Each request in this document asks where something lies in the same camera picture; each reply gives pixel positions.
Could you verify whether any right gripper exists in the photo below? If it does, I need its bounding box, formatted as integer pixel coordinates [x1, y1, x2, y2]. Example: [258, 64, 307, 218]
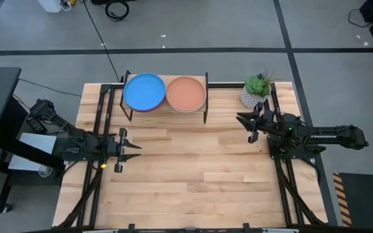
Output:
[236, 101, 277, 145]

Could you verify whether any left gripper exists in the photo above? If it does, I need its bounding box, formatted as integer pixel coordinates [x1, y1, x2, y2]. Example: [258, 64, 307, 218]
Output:
[104, 128, 142, 174]

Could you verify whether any pink plate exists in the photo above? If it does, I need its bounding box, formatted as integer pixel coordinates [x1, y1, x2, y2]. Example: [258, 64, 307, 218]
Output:
[126, 96, 167, 113]

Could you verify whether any blue plate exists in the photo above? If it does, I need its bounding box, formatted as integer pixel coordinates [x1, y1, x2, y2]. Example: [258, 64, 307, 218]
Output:
[122, 72, 167, 113]

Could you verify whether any brown plate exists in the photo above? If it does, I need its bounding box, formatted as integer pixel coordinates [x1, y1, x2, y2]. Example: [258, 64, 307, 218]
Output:
[165, 76, 207, 113]

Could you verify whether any potted succulent in patterned pot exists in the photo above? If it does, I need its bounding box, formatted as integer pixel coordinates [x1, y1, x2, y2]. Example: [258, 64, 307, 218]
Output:
[240, 69, 283, 109]

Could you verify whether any black dish rack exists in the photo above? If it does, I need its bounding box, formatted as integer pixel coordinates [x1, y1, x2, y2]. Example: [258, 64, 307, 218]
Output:
[119, 69, 210, 124]

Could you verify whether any clear glass cup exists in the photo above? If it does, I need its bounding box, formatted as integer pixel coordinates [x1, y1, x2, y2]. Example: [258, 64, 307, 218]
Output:
[38, 164, 54, 178]

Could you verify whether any black mat with hazard stripes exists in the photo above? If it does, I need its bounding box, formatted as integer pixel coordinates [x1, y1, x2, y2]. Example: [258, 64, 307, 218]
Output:
[332, 172, 373, 229]

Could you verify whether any white container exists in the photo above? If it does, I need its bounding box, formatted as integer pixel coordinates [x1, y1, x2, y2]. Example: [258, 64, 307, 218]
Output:
[37, 0, 63, 14]

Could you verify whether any black aluminium table frame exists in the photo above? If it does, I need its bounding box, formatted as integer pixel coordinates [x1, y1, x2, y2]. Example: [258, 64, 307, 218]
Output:
[56, 82, 328, 233]

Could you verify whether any coiled black cable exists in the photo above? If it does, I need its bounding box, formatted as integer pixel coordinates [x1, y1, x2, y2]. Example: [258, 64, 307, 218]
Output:
[104, 0, 130, 22]

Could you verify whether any long black floor cable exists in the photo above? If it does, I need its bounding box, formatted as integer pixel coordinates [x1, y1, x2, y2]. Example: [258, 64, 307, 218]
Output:
[82, 0, 122, 83]

